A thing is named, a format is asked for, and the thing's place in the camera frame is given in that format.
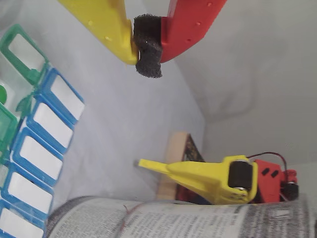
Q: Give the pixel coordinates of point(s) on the dark patterned box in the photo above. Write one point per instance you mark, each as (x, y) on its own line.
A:
(193, 151)

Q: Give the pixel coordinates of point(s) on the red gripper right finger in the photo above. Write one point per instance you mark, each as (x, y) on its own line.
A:
(188, 27)

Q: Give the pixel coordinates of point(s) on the printed label cylindrical container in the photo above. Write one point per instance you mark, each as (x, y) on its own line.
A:
(198, 220)

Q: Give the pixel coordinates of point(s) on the green round pill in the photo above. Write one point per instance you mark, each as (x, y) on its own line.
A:
(2, 94)

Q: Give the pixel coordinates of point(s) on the weekly pill organizer box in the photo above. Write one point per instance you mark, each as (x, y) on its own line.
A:
(42, 153)

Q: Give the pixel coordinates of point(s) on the brown rubber band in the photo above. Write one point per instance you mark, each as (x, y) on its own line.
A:
(126, 210)

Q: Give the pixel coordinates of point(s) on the white table cover sheet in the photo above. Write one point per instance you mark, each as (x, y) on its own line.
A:
(123, 111)

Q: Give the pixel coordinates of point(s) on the light wooden block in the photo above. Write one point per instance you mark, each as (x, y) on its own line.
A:
(174, 148)

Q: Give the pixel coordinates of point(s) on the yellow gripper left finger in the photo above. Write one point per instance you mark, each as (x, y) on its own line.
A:
(104, 22)

